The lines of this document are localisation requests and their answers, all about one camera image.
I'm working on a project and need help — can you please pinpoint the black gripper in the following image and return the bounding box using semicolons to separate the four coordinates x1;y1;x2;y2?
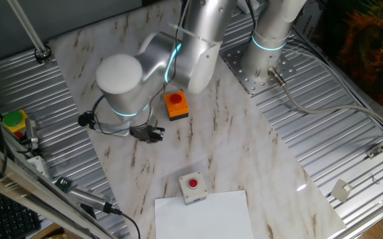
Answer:
129;124;166;143

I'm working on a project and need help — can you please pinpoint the orange box red mushroom button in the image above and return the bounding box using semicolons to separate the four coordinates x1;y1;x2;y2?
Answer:
163;90;190;121

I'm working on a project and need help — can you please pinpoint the marble pattern table mat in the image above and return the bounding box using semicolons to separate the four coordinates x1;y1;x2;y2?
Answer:
48;0;347;239

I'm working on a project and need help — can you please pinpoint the white paper sheet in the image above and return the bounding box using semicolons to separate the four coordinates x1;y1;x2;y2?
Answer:
154;189;255;239

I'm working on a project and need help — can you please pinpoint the light grey box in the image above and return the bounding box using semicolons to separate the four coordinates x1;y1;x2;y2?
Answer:
27;155;51;179

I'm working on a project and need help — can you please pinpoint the yellow button box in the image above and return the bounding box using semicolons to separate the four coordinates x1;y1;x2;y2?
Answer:
2;109;29;133

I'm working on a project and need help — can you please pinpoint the aluminium pole with base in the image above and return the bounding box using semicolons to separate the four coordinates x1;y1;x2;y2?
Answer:
7;0;52;64

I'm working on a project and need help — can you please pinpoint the black keyboard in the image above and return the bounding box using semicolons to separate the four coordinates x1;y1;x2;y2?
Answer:
0;187;42;239

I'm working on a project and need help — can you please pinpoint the white printed carton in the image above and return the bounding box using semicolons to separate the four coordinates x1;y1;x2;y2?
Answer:
292;0;325;47

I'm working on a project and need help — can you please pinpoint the colourful patterned cloth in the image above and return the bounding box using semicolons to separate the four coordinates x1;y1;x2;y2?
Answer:
313;0;383;120

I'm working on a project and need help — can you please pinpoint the black cable knob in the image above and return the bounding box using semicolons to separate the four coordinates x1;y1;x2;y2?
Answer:
77;112;95;127

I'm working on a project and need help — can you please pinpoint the silver finned camera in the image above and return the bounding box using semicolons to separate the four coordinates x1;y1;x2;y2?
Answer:
66;185;114;215

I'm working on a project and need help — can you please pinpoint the black camera cable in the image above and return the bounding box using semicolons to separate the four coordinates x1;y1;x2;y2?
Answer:
110;207;142;239

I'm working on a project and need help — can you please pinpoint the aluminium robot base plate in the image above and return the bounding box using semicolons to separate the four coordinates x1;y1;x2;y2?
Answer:
220;42;297;96

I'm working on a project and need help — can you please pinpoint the small silver camera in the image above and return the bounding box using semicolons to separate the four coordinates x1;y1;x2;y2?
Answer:
24;117;40;151

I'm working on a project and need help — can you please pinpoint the grey cable metal connector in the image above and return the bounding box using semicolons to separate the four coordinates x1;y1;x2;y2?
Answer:
266;66;383;133

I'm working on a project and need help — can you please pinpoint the aluminium frame profile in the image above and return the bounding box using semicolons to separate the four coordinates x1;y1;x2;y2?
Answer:
0;132;112;239

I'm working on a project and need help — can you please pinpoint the robot base cable bundle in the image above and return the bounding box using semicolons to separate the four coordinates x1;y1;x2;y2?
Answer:
283;36;383;133

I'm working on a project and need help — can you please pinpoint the small metal bracket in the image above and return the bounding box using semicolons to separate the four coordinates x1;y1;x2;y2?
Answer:
366;145;383;159

